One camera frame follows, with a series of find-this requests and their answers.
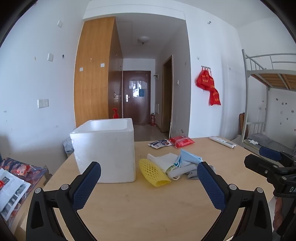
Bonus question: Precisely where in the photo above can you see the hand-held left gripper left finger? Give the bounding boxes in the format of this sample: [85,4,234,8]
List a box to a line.
[26,161,102,241]

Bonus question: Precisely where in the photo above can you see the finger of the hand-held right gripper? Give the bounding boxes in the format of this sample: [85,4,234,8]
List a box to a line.
[244,154,287,177]
[258,146,296,168]

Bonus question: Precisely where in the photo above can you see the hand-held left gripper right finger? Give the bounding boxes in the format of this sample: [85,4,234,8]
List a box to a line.
[195,161,273,241]

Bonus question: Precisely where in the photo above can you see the white foam box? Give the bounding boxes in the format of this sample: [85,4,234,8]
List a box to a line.
[70,118,136,183]

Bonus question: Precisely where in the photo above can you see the white tissue sheet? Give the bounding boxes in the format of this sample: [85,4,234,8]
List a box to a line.
[147,152,179,173]

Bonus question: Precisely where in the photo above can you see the yellow foam net sleeve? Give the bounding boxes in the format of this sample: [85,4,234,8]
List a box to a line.
[139,159,171,187]

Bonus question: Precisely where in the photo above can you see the person's right hand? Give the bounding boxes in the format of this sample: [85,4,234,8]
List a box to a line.
[273,198,285,232]

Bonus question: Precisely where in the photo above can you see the grey cloth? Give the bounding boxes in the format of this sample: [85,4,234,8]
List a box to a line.
[187,164,218,180]

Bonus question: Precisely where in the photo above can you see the leaning wooden board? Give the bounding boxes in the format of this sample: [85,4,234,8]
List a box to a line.
[238,113,247,140]

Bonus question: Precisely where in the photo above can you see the white remote control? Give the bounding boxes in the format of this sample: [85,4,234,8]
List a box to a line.
[209,136,236,149]

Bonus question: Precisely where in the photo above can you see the printed plastic bag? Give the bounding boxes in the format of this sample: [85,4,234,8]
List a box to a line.
[165,162,180,174]

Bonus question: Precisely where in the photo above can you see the colourful printed cloth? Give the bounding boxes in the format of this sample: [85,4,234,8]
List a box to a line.
[0,158,48,230]

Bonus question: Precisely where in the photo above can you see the red wet wipes packet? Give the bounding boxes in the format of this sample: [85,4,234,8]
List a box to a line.
[169,135,195,149]

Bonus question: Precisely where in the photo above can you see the blue white snack packet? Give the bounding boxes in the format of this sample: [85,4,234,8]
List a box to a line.
[148,139,173,149]

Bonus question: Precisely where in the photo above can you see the metal bunk bed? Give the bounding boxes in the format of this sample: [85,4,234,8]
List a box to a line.
[242,49,296,158]

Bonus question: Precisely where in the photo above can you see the red hanging bags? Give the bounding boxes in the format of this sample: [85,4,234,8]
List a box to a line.
[195,68,221,106]

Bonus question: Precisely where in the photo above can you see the brown entrance door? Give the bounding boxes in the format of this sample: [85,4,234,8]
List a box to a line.
[122,71,151,126]

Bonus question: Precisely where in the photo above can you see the wooden wardrobe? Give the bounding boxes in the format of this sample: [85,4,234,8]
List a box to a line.
[74,16,123,128]

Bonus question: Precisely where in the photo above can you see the brown side door frame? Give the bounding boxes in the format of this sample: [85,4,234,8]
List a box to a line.
[161,55,173,138]

